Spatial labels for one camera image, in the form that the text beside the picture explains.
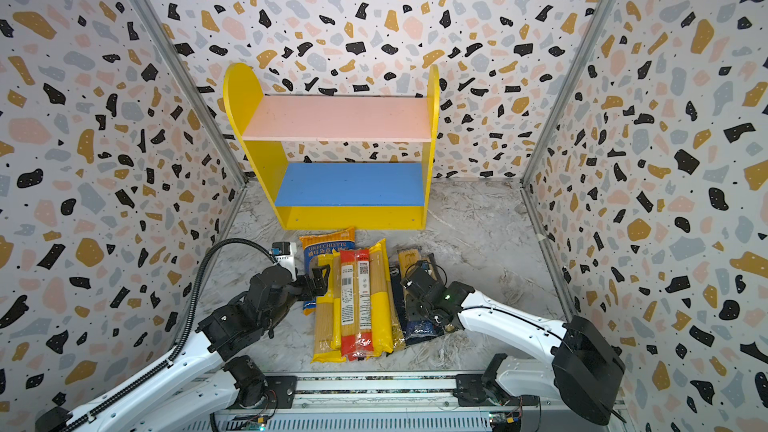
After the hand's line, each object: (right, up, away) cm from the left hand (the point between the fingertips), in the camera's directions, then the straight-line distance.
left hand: (316, 265), depth 75 cm
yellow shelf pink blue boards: (-4, +33, +45) cm, 56 cm away
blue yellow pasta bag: (+21, -12, +9) cm, 26 cm away
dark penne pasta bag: (+27, -17, +1) cm, 31 cm away
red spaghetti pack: (+10, -16, +2) cm, 19 cm away
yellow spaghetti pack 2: (+16, -16, +2) cm, 23 cm away
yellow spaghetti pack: (+2, -18, +5) cm, 19 cm away
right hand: (+23, -11, +7) cm, 27 cm away
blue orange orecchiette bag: (-4, +3, +20) cm, 21 cm away
